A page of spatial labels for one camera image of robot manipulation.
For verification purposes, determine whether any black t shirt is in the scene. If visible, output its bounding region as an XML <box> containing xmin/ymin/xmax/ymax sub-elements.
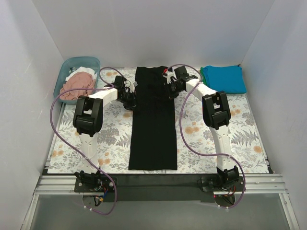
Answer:
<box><xmin>129</xmin><ymin>66</ymin><xmax>177</xmax><ymax>171</ymax></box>

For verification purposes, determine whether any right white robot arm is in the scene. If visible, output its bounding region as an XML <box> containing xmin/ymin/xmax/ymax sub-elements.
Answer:
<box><xmin>162</xmin><ymin>66</ymin><xmax>239</xmax><ymax>191</ymax></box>

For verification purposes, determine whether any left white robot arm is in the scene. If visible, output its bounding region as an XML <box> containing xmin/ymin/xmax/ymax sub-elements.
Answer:
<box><xmin>73</xmin><ymin>76</ymin><xmax>138</xmax><ymax>192</ymax></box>

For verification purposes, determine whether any pink t shirt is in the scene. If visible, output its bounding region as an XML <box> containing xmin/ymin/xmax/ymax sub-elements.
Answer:
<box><xmin>59</xmin><ymin>72</ymin><xmax>96</xmax><ymax>100</ymax></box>

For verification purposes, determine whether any white t shirt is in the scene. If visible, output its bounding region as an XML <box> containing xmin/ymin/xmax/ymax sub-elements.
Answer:
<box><xmin>65</xmin><ymin>67</ymin><xmax>97</xmax><ymax>81</ymax></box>

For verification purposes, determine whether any folded blue t shirt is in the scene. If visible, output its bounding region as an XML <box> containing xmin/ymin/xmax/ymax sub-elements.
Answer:
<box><xmin>201</xmin><ymin>66</ymin><xmax>247</xmax><ymax>94</ymax></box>

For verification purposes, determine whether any floral patterned table mat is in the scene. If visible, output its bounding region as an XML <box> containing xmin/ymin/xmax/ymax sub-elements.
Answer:
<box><xmin>47</xmin><ymin>68</ymin><xmax>269</xmax><ymax>174</ymax></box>

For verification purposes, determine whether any teal plastic laundry bin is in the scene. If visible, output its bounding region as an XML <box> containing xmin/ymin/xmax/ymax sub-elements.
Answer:
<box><xmin>54</xmin><ymin>57</ymin><xmax>100</xmax><ymax>104</ymax></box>

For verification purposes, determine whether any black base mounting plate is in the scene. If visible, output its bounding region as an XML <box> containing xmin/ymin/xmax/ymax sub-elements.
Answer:
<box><xmin>74</xmin><ymin>173</ymin><xmax>243</xmax><ymax>203</ymax></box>

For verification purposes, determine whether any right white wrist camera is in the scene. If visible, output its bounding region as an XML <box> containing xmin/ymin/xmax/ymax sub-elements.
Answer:
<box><xmin>162</xmin><ymin>69</ymin><xmax>178</xmax><ymax>84</ymax></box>

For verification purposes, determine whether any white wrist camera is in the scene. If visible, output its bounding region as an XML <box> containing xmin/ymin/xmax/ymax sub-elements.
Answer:
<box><xmin>162</xmin><ymin>69</ymin><xmax>178</xmax><ymax>84</ymax></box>
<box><xmin>125</xmin><ymin>80</ymin><xmax>138</xmax><ymax>93</ymax></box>

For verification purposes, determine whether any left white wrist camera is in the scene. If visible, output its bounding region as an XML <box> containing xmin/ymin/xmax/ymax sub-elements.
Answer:
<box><xmin>125</xmin><ymin>80</ymin><xmax>138</xmax><ymax>93</ymax></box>

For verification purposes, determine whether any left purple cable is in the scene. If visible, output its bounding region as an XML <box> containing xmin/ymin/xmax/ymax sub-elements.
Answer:
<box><xmin>49</xmin><ymin>67</ymin><xmax>118</xmax><ymax>216</ymax></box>

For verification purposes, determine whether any purple cable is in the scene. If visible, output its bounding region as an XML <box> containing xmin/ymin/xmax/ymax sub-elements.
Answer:
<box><xmin>49</xmin><ymin>67</ymin><xmax>118</xmax><ymax>216</ymax></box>
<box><xmin>162</xmin><ymin>63</ymin><xmax>246</xmax><ymax>209</ymax></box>

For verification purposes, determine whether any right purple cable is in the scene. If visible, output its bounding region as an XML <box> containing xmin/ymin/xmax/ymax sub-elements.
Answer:
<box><xmin>162</xmin><ymin>63</ymin><xmax>246</xmax><ymax>209</ymax></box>

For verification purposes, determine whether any aluminium frame rail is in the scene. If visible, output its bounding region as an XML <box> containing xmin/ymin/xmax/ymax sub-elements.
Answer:
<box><xmin>35</xmin><ymin>174</ymin><xmax>288</xmax><ymax>195</ymax></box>

